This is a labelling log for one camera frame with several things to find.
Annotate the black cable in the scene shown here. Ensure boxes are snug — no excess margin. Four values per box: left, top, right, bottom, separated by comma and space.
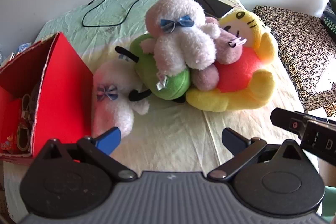
82, 0, 146, 28

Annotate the stack of green clothes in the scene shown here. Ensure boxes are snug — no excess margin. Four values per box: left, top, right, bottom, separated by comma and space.
323, 0, 336, 41

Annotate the patterned brown cushion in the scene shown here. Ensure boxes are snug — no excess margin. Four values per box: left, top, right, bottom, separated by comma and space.
252, 5, 336, 117

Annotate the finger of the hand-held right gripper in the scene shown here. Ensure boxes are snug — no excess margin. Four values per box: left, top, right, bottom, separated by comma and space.
270, 107, 306, 138

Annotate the red cardboard box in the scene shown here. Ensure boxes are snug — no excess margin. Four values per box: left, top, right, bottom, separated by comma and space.
0, 32, 94, 166

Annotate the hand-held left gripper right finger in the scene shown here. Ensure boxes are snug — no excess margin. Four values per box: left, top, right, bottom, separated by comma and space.
207, 127, 303, 182

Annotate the white plush toy blue bow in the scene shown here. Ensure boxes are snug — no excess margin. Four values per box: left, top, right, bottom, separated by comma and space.
92, 59, 150, 142
145, 0, 221, 91

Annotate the blue white plastic bag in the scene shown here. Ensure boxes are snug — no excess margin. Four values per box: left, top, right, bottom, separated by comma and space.
10, 41, 34, 60

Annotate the yellow tiger plush toy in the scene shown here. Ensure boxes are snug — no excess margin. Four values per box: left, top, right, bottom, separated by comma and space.
185, 9, 279, 112

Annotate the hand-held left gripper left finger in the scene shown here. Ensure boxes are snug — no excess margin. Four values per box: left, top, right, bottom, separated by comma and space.
45, 127, 137, 183

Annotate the black smartphone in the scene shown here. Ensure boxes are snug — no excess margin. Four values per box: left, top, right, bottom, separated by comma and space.
176, 0, 234, 19

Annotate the patterned cloth item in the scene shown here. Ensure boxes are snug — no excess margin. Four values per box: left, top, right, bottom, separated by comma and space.
1, 88, 40, 155

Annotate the pink plush bear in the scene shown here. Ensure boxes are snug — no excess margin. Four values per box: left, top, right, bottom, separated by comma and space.
191, 16, 247, 91

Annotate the green plush toy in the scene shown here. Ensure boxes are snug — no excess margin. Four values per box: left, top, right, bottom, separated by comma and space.
115, 33, 192, 104

